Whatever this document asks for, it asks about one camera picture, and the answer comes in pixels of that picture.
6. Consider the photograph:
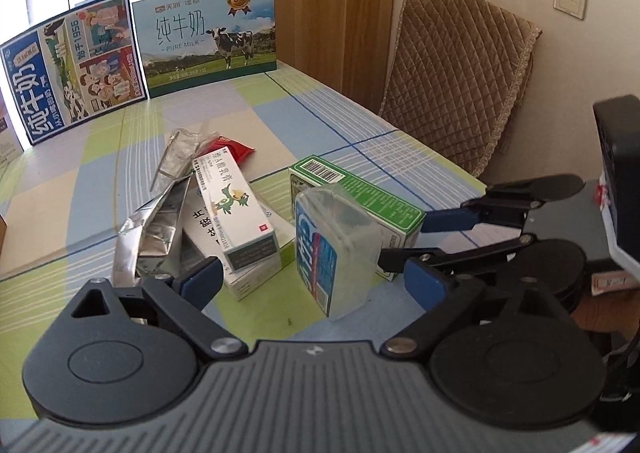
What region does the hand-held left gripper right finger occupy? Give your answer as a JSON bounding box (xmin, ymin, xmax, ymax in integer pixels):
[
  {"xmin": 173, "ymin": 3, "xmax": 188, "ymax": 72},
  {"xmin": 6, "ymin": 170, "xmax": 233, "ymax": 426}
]
[{"xmin": 380, "ymin": 259, "xmax": 573, "ymax": 361}]

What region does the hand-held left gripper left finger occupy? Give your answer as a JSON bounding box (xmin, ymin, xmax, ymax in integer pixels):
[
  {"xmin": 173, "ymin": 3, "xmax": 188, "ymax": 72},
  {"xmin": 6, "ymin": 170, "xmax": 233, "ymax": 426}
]
[{"xmin": 60, "ymin": 256, "xmax": 251, "ymax": 363}]

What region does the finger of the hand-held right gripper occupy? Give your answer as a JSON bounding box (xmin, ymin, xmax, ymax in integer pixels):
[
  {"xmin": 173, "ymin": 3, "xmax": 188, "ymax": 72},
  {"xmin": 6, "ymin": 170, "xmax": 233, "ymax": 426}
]
[
  {"xmin": 377, "ymin": 233, "xmax": 543, "ymax": 279},
  {"xmin": 420, "ymin": 174, "xmax": 587, "ymax": 235}
]

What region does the silver foil bag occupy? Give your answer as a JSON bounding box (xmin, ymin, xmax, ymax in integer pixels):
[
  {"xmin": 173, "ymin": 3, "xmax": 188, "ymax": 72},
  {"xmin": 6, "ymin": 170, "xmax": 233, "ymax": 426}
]
[{"xmin": 111, "ymin": 177, "xmax": 195, "ymax": 290}]

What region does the white medicine box green dragon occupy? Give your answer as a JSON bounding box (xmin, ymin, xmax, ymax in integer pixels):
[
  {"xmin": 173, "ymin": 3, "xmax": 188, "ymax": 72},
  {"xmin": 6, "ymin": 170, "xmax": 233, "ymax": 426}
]
[{"xmin": 192, "ymin": 148, "xmax": 280, "ymax": 275}]

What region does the green box with barcode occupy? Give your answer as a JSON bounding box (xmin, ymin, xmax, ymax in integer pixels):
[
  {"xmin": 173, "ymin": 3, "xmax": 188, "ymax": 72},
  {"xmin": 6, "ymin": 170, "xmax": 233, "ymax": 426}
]
[{"xmin": 288, "ymin": 155, "xmax": 427, "ymax": 282}]

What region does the clear plastic box blue label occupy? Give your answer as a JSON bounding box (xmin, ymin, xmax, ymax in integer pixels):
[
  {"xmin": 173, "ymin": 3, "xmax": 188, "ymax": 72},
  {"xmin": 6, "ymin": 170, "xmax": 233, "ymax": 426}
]
[{"xmin": 293, "ymin": 183, "xmax": 385, "ymax": 320}]

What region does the checked cloth desktop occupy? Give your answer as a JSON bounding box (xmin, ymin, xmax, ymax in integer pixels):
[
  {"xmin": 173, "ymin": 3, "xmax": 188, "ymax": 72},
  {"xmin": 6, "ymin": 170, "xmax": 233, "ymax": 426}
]
[{"xmin": 0, "ymin": 58, "xmax": 501, "ymax": 370}]

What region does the crumpled silvery plastic wrapper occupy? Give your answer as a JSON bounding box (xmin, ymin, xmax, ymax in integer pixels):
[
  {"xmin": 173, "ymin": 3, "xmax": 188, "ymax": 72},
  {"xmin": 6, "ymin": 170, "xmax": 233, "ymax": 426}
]
[{"xmin": 151, "ymin": 129, "xmax": 217, "ymax": 195}]

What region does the red snack packet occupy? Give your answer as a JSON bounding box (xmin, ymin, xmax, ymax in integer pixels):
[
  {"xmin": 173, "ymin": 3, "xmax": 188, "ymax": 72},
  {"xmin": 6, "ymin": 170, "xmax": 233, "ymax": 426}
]
[{"xmin": 204, "ymin": 134, "xmax": 255, "ymax": 165}]

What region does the chair with quilted brown cover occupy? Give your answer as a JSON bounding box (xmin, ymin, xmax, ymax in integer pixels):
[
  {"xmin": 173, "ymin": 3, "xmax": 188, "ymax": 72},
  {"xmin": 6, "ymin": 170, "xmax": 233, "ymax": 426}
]
[{"xmin": 377, "ymin": 0, "xmax": 544, "ymax": 180}]

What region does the white appliance box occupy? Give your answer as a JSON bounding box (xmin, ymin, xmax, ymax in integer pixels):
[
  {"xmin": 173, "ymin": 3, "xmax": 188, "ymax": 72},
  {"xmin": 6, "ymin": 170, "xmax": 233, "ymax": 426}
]
[{"xmin": 0, "ymin": 92, "xmax": 24, "ymax": 169}]

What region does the blue cartoon milk carton box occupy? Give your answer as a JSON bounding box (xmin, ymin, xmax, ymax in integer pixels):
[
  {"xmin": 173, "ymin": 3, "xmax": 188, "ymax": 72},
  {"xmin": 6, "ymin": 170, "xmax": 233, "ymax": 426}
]
[{"xmin": 0, "ymin": 0, "xmax": 149, "ymax": 148}]

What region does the cow picture milk carton box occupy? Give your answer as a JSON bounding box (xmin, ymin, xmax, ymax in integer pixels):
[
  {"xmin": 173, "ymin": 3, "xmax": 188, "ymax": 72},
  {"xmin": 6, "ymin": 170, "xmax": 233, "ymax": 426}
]
[{"xmin": 131, "ymin": 0, "xmax": 279, "ymax": 99}]

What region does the wooden wardrobe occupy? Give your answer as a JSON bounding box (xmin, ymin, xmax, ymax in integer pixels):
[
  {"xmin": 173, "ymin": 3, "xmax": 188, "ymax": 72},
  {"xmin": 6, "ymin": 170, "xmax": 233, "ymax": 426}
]
[{"xmin": 245, "ymin": 0, "xmax": 399, "ymax": 110}]

